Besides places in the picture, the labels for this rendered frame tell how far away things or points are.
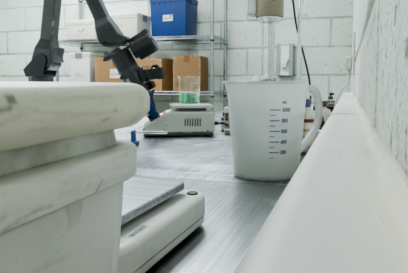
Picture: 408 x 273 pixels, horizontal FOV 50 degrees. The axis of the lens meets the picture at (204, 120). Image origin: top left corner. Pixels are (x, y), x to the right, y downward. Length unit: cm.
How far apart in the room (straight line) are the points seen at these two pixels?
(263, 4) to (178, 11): 202
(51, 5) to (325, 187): 120
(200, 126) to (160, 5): 254
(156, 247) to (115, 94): 22
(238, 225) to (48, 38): 96
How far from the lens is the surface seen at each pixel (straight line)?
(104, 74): 379
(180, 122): 122
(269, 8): 163
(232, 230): 45
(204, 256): 39
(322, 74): 366
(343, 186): 18
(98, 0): 127
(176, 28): 360
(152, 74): 122
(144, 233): 34
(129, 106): 16
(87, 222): 17
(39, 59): 130
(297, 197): 16
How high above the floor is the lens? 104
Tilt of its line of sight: 5 degrees down
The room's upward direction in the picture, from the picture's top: straight up
